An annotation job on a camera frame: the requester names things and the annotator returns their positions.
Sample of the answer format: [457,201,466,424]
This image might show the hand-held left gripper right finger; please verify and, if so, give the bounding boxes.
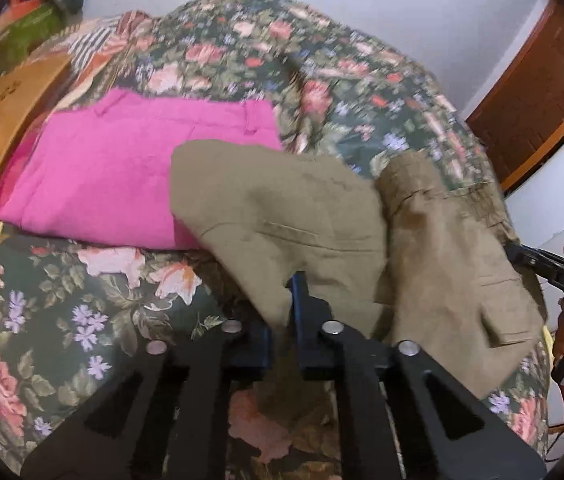
[287,271,548,480]

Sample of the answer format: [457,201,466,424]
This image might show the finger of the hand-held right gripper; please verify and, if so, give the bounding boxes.
[506,241,549,282]

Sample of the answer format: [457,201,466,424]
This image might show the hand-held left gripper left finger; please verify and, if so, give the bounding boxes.
[19,320,270,480]

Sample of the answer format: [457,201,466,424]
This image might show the olive green pants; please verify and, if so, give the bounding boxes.
[169,140,548,431]

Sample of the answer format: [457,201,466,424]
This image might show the pink pants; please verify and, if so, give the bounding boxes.
[0,89,285,251]

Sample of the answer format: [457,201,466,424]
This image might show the white appliance with stickers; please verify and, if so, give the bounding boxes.
[537,180,564,262]

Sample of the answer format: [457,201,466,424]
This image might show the wooden door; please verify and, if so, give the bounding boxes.
[464,0,564,193]

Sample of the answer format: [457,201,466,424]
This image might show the floral bedspread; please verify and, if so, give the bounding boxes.
[0,0,553,476]

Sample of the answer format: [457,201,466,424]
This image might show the striped cloth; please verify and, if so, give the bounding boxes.
[27,10,163,107]

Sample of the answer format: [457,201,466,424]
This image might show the wooden lap desk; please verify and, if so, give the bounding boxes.
[0,52,74,231]

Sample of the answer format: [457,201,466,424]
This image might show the green storage bag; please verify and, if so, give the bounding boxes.
[0,0,69,92]

